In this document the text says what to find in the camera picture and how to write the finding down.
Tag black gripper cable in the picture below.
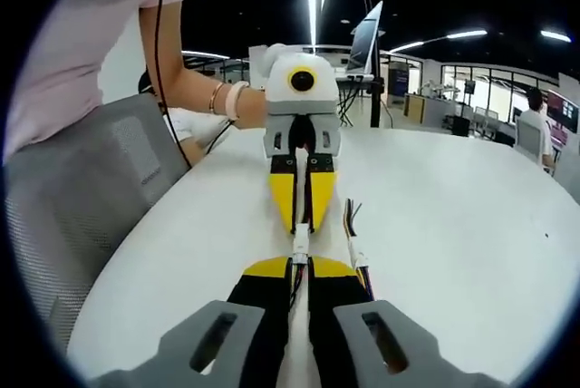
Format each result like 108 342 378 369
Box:
152 0 237 170

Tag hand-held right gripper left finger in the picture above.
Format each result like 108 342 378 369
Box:
90 256 295 388

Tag JST socket with wires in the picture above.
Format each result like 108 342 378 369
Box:
293 142 315 250
343 198 368 257

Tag black box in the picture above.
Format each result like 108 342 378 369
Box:
452 115 473 138

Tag white paper board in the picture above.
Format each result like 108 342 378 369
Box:
247 44 274 91

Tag person's left hand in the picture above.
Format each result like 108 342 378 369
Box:
236 87 269 131

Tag gold bracelet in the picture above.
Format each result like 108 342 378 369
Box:
208 82 226 115

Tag wooden cabinet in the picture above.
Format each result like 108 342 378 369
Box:
403 92 428 124

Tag pink wristband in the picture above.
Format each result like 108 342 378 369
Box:
225 80 251 121

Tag grey mesh office chair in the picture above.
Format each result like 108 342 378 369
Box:
4 92 192 344

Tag long ceiling light strip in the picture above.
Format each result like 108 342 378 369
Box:
305 0 318 47
388 28 489 54
540 29 572 44
180 48 231 62

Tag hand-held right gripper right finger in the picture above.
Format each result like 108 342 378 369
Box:
306 255 504 388

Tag red wall screen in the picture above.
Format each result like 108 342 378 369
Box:
545 89 580 133

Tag person in pink shirt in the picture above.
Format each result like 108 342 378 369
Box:
4 0 194 163

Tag computer monitor on stand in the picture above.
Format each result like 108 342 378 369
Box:
334 0 386 84

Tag white office chair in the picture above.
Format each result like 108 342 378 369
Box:
513 117 546 165

